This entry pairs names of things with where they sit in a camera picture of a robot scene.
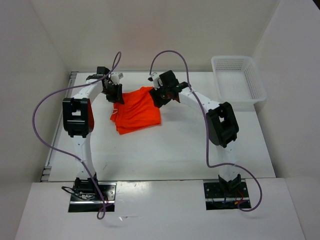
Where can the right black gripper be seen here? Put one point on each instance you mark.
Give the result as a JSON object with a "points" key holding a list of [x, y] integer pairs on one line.
{"points": [[155, 94]]}

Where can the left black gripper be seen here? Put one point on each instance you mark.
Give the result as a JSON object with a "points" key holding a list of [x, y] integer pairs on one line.
{"points": [[117, 97]]}

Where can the orange shorts with white drawstring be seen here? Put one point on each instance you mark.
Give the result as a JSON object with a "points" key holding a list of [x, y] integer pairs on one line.
{"points": [[138, 112]]}

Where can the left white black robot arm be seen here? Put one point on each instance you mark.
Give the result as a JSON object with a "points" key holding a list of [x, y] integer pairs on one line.
{"points": [[79, 123]]}

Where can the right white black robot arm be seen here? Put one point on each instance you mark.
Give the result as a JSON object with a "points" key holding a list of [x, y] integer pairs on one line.
{"points": [[221, 125]]}

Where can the white perforated plastic basket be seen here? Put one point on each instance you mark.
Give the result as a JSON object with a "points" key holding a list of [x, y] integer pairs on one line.
{"points": [[237, 79]]}

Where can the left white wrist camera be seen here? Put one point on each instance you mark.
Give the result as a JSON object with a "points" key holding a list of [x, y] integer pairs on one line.
{"points": [[116, 77]]}

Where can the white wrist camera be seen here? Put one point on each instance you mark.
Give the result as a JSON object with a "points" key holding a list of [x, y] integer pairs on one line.
{"points": [[116, 77], [155, 78]]}

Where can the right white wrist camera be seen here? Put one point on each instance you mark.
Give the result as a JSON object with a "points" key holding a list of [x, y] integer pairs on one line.
{"points": [[155, 78]]}

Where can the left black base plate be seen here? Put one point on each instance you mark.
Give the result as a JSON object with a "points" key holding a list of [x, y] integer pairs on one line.
{"points": [[87, 200]]}

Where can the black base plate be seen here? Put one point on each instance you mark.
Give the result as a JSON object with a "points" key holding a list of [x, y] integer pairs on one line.
{"points": [[87, 200], [215, 199]]}

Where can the aluminium table edge rail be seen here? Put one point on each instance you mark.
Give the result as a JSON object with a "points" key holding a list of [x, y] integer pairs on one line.
{"points": [[47, 167]]}

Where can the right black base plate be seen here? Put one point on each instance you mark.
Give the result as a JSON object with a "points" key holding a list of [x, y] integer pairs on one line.
{"points": [[215, 199]]}

